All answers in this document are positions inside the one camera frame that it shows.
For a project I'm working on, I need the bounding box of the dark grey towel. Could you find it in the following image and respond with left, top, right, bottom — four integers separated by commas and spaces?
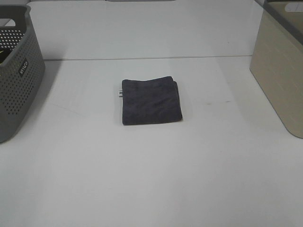
122, 76, 183, 125

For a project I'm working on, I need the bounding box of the beige plastic basket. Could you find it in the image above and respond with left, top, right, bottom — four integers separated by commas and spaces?
250, 0, 303, 138

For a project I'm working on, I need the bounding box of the grey perforated plastic basket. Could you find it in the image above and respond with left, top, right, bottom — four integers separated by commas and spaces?
0, 5, 45, 142

